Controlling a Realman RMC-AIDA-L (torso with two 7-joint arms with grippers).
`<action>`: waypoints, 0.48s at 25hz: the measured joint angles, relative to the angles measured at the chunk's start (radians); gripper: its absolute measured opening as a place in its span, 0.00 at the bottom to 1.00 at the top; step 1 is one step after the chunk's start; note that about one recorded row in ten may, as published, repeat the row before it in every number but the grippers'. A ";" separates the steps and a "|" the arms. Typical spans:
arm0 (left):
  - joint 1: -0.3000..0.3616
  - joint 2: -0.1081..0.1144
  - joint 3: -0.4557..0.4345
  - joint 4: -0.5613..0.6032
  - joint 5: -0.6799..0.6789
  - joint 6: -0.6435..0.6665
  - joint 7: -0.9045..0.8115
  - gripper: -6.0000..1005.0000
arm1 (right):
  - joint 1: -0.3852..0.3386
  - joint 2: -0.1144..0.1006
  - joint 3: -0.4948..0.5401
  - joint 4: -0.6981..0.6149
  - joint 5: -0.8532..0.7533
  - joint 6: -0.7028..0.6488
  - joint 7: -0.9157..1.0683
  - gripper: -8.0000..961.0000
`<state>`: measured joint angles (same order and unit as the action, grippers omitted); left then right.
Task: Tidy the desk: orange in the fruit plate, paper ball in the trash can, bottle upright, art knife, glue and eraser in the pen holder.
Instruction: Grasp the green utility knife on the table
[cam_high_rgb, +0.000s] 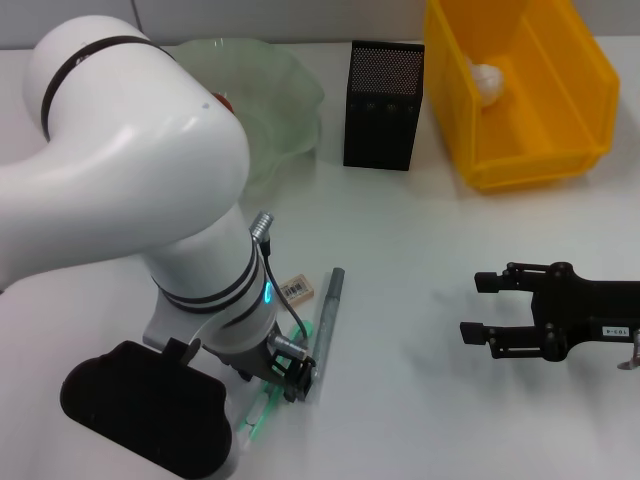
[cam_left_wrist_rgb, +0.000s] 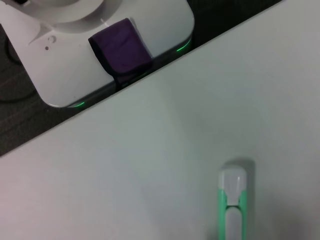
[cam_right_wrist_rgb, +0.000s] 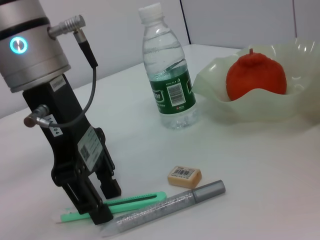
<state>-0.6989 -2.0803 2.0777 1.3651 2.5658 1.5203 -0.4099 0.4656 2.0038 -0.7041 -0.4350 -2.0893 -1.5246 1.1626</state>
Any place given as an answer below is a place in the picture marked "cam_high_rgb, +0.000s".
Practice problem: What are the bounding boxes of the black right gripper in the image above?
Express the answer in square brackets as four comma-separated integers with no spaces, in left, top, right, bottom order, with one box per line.
[459,262,640,362]

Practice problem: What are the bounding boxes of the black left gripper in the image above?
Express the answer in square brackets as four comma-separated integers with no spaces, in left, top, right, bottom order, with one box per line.
[235,349,318,403]

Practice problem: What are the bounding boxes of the green utility knife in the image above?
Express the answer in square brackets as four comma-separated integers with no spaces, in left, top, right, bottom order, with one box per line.
[234,319,316,447]

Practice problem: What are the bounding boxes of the gray pen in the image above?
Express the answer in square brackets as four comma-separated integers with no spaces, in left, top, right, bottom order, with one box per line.
[298,267,347,404]

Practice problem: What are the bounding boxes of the beige eraser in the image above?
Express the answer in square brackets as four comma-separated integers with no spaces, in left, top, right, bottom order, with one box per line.
[279,273,317,307]

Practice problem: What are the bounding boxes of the white paper ball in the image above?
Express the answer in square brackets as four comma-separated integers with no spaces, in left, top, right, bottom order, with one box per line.
[467,54,507,109]

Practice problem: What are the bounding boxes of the black mesh pen holder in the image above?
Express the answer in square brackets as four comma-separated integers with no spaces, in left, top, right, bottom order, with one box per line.
[343,40,426,172]

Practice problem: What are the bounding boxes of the green glass fruit plate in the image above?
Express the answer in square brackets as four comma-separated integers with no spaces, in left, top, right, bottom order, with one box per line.
[172,38,326,201]

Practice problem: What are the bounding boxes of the yellow plastic bin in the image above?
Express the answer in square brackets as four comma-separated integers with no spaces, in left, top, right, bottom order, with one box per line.
[423,0,621,191]

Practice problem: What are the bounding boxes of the left wrist cable with plug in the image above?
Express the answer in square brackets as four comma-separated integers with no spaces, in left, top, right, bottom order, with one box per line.
[248,211,311,360]

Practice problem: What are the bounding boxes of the wrist cable with plug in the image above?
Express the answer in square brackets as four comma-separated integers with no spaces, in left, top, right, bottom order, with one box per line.
[619,328,640,372]
[248,211,311,360]

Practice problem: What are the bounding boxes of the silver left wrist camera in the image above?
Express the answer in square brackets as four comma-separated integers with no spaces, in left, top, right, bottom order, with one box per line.
[59,337,234,480]

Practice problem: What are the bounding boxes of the right wrist cable with plug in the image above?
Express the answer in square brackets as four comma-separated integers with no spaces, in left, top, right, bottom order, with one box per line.
[619,328,640,372]

